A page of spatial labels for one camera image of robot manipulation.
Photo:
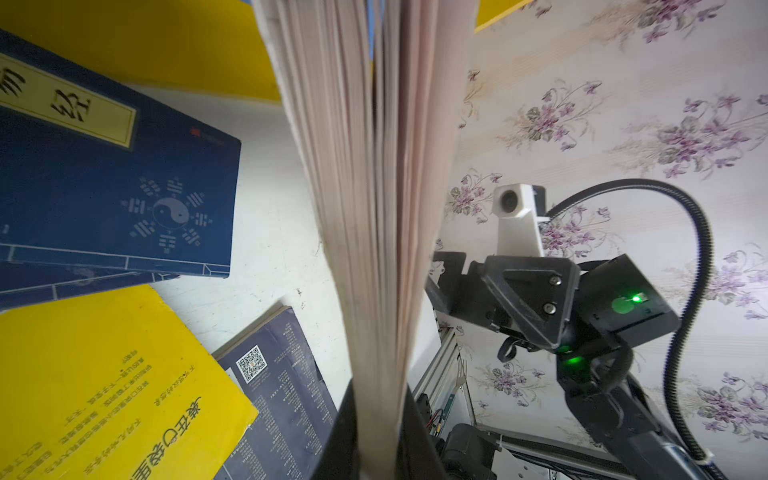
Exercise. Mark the navy book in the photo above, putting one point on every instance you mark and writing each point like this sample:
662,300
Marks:
378,200
25,284
95,174

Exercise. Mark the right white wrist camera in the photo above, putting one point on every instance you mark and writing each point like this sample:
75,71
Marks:
520,208

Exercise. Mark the aluminium mounting rail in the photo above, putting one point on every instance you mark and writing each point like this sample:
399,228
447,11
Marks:
515,411

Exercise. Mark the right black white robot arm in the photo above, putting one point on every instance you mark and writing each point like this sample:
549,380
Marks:
590,318

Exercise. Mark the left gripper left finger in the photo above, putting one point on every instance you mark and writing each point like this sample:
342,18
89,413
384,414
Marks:
340,457

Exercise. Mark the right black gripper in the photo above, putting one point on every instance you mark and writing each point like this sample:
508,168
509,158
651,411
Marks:
528,299

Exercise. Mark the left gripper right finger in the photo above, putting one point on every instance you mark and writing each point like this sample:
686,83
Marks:
417,458

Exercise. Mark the dark blue text-covered book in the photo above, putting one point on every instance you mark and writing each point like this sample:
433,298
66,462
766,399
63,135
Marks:
271,362

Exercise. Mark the yellow paperback book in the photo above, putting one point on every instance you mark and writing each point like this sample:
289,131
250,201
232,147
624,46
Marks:
113,386

